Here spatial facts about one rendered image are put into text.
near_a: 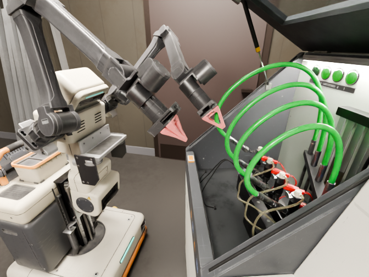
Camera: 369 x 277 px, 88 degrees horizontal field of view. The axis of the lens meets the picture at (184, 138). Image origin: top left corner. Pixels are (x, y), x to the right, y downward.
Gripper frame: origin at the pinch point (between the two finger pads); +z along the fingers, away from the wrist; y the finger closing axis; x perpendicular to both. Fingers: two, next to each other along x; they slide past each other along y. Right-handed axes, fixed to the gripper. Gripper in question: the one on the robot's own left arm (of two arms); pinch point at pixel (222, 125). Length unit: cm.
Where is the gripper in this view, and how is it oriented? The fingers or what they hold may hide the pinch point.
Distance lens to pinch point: 67.3
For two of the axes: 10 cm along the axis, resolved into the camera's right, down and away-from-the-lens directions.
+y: 1.6, -2.2, 9.6
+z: 6.6, 7.5, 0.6
